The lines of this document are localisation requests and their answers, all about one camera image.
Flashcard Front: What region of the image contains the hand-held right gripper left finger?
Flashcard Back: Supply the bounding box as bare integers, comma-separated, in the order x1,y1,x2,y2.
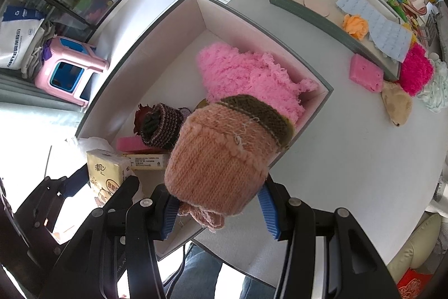
38,185,180,299

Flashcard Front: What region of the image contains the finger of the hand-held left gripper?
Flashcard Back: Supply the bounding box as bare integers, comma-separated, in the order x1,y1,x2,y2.
105,176,141,215
65,164,88,196

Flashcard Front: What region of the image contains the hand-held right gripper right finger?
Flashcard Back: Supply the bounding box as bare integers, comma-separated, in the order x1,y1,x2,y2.
257,176,401,299

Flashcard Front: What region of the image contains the yellow tissue pack pig print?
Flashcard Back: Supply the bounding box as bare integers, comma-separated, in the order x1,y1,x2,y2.
86,149,135,207

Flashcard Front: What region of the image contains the yellow tissue pack red label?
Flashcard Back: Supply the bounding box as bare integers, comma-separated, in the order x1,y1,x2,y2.
122,152,170,171

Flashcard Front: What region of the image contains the light pink sponge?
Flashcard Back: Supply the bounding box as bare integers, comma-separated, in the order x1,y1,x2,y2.
115,136,155,154

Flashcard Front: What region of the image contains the dark red fabric rose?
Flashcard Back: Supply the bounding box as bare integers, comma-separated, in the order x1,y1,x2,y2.
134,104,155,136

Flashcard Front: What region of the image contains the purple striped knit hat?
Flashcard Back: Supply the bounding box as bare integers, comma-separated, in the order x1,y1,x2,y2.
140,103,185,148

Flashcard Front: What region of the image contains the peach knit hat olive brim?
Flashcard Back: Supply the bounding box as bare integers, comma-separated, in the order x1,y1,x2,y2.
164,94,295,233

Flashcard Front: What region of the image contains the light pink fluffy scarf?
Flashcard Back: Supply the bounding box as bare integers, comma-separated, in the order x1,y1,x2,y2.
195,43,319,121

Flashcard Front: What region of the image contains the pink plastic stool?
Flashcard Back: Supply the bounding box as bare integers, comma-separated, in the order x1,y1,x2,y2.
34,36,110,107

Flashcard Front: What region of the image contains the beige sofa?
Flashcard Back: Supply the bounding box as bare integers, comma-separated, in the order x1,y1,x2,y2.
387,213,443,282

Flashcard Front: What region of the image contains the white printed bag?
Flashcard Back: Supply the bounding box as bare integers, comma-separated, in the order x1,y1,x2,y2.
0,5,46,70

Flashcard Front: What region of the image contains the red patterned cushion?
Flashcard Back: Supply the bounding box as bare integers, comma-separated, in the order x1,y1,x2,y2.
397,267,435,299

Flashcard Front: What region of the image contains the beige cloth hat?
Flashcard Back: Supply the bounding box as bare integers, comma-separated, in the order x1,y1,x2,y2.
381,81,414,127

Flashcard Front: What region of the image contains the magenta sponge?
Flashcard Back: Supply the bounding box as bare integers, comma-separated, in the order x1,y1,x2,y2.
350,54,384,93

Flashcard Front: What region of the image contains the orange mesh puff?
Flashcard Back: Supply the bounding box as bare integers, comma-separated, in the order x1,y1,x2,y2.
342,14,370,40

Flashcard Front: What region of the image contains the hot pink fluffy scarf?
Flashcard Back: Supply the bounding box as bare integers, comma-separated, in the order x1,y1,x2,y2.
399,43,435,97

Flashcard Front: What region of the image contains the white mint fluffy scarf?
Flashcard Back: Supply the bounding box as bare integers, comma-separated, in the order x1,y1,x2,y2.
416,59,448,114

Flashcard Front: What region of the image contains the light blue bubble sheet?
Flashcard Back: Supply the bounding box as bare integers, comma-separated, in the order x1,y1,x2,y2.
336,0,414,63

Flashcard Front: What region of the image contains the black cable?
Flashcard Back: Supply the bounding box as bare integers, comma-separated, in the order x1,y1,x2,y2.
163,245,190,299

